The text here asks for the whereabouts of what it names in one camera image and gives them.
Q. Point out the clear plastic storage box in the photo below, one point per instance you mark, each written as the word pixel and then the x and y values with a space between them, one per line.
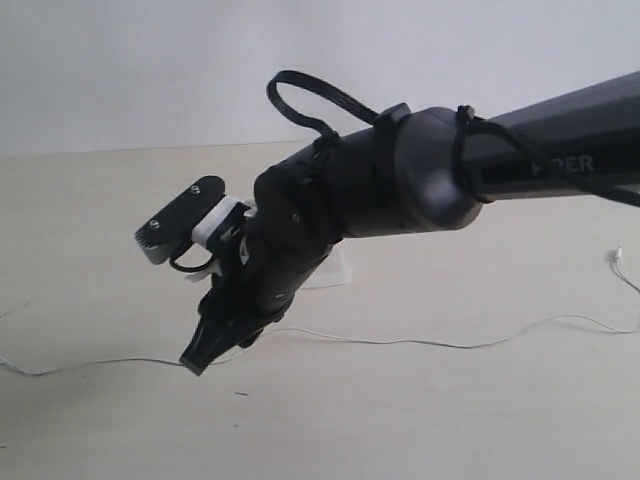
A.
pixel 335 271

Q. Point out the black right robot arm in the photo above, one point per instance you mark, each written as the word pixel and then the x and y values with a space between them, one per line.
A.
pixel 398 172

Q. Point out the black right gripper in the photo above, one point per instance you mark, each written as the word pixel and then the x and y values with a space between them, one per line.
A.
pixel 270 267

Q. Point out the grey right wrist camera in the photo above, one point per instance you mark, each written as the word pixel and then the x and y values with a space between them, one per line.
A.
pixel 167 234

